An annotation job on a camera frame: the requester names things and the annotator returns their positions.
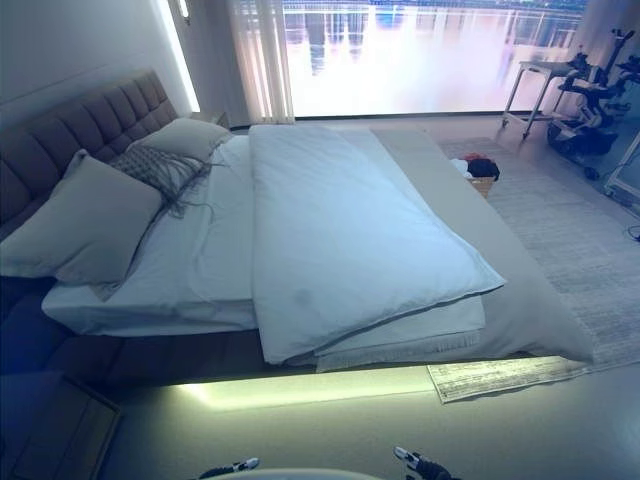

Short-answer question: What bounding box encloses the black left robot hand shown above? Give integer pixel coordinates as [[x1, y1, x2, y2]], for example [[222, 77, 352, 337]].
[[198, 457, 261, 480]]

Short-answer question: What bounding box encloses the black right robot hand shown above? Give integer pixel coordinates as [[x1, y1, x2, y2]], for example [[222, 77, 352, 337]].
[[393, 446, 452, 480]]

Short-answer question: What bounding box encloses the white duvet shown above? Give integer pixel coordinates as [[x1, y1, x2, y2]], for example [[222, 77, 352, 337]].
[[248, 123, 506, 365]]

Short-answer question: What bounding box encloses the white bed sheet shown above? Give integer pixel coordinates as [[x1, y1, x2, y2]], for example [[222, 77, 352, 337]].
[[41, 134, 259, 337]]

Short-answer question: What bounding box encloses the small patterned mat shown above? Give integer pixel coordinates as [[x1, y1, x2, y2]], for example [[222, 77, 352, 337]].
[[427, 357, 596, 405]]

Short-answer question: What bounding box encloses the beige bedspread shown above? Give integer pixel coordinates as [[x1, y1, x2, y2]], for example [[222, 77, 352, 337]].
[[369, 128, 596, 374]]

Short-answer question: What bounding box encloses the wooden nightstand with glass front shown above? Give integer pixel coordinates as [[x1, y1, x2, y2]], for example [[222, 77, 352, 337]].
[[0, 372, 124, 480]]

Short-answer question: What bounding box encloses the large grey rug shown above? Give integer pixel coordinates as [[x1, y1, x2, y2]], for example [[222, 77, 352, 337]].
[[437, 137, 640, 374]]

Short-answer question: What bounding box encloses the wooden laundry basket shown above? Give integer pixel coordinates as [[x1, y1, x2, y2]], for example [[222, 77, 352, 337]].
[[467, 175, 501, 201]]

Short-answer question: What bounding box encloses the large beige pillow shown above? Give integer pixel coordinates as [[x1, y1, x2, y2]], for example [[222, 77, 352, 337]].
[[0, 148, 164, 301]]

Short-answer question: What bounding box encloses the black garment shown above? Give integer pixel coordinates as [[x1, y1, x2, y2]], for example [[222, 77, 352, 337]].
[[469, 158, 502, 182]]

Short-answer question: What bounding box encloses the grey fringed cushion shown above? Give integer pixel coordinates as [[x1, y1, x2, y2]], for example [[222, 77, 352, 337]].
[[107, 144, 224, 221]]

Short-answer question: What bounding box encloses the flat beige pillow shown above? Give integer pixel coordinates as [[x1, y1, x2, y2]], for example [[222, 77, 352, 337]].
[[125, 117, 234, 164]]

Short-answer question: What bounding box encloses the small wooden nightstand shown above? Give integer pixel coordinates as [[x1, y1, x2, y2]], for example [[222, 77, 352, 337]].
[[192, 110, 230, 129]]

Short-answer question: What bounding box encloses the white metal rack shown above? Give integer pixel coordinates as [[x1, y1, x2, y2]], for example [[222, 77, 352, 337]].
[[603, 144, 640, 211]]

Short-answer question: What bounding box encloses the black exercise machine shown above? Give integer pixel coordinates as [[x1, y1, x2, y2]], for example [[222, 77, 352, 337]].
[[546, 27, 636, 181]]

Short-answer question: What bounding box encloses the brown tufted headboard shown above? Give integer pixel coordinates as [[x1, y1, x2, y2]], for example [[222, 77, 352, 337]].
[[0, 69, 177, 241]]

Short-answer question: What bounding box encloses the sheer beige curtain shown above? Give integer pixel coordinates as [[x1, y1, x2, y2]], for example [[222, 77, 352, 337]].
[[227, 0, 296, 124]]

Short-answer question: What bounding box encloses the large cityscape window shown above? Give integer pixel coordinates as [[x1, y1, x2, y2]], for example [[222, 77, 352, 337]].
[[282, 0, 596, 121]]

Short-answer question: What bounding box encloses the vertical wall light strip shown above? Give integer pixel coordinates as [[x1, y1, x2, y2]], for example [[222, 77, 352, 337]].
[[154, 0, 201, 114]]

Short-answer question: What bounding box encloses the metal frame table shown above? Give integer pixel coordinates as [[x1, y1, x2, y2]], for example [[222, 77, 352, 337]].
[[501, 59, 576, 140]]

